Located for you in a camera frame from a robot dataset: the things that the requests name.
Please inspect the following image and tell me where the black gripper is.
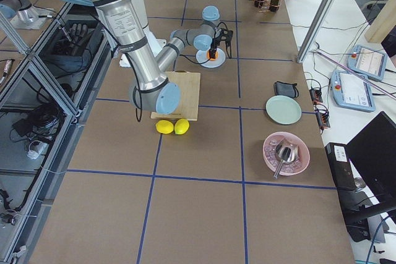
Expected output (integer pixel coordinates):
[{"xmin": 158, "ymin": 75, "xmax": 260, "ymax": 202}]
[{"xmin": 207, "ymin": 35, "xmax": 220, "ymax": 59}]

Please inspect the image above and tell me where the orange fruit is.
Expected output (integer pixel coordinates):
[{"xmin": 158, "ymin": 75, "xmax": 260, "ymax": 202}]
[{"xmin": 206, "ymin": 51, "xmax": 218, "ymax": 61}]

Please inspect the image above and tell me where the light blue plate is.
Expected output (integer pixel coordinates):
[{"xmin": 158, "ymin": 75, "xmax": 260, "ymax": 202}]
[{"xmin": 196, "ymin": 48, "xmax": 226, "ymax": 69}]

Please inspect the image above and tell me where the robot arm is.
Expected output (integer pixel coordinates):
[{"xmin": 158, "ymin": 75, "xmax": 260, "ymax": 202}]
[{"xmin": 63, "ymin": 0, "xmax": 220, "ymax": 114}]

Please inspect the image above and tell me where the light green plate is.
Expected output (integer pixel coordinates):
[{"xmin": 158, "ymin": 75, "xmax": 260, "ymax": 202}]
[{"xmin": 265, "ymin": 95, "xmax": 302, "ymax": 125}]

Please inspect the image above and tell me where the bamboo cutting board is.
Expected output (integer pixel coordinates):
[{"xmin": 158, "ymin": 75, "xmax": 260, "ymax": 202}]
[{"xmin": 150, "ymin": 70, "xmax": 201, "ymax": 121}]

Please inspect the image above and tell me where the folded grey cloth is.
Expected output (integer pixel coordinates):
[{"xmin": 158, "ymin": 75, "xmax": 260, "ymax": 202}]
[{"xmin": 273, "ymin": 81, "xmax": 299, "ymax": 98}]

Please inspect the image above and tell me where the upper yellow lemon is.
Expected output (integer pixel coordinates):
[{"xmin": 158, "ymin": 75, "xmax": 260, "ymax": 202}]
[{"xmin": 174, "ymin": 119, "xmax": 190, "ymax": 135}]

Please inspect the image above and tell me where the yellow lemon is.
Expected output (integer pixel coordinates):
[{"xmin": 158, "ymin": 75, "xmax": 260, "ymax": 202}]
[
  {"xmin": 155, "ymin": 119, "xmax": 174, "ymax": 134},
  {"xmin": 174, "ymin": 119, "xmax": 190, "ymax": 135}
]

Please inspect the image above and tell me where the lower yellow lemon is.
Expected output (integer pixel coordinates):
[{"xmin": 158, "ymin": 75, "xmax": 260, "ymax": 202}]
[{"xmin": 155, "ymin": 119, "xmax": 174, "ymax": 134}]

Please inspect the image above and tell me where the metal scoop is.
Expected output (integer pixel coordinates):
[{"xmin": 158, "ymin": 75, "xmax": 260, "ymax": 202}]
[{"xmin": 273, "ymin": 142, "xmax": 299, "ymax": 179}]

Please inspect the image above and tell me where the pink bowl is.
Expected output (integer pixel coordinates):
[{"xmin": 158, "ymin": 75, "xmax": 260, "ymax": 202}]
[{"xmin": 262, "ymin": 132, "xmax": 311, "ymax": 176}]

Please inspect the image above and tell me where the near teach pendant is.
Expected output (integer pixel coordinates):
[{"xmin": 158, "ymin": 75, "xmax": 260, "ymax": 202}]
[{"xmin": 330, "ymin": 70, "xmax": 376, "ymax": 112}]

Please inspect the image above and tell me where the teach pendant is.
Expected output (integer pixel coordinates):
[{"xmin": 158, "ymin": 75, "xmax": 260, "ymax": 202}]
[
  {"xmin": 347, "ymin": 45, "xmax": 387, "ymax": 81},
  {"xmin": 330, "ymin": 70, "xmax": 376, "ymax": 112}
]

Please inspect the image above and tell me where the far teach pendant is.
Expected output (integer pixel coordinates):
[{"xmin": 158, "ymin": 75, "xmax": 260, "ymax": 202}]
[{"xmin": 347, "ymin": 45, "xmax": 387, "ymax": 81}]

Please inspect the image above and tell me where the reacher grabber stick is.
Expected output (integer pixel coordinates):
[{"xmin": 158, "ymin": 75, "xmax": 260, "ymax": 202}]
[{"xmin": 314, "ymin": 50, "xmax": 396, "ymax": 100}]

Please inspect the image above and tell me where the black monitor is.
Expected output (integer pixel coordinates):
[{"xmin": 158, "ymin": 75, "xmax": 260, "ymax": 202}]
[{"xmin": 344, "ymin": 111, "xmax": 395, "ymax": 224}]

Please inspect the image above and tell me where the black computer box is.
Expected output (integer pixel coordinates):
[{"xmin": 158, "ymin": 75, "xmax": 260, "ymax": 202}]
[{"xmin": 325, "ymin": 142, "xmax": 381, "ymax": 242}]

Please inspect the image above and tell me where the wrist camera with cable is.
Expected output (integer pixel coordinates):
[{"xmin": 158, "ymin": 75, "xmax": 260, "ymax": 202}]
[{"xmin": 179, "ymin": 21, "xmax": 234, "ymax": 64}]

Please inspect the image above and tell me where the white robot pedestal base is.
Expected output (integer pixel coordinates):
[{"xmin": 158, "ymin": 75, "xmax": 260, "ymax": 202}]
[{"xmin": 132, "ymin": 0, "xmax": 166, "ymax": 57}]

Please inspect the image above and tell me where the aluminium frame post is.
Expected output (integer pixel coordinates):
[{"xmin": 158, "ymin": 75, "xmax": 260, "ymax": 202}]
[{"xmin": 296, "ymin": 0, "xmax": 335, "ymax": 63}]

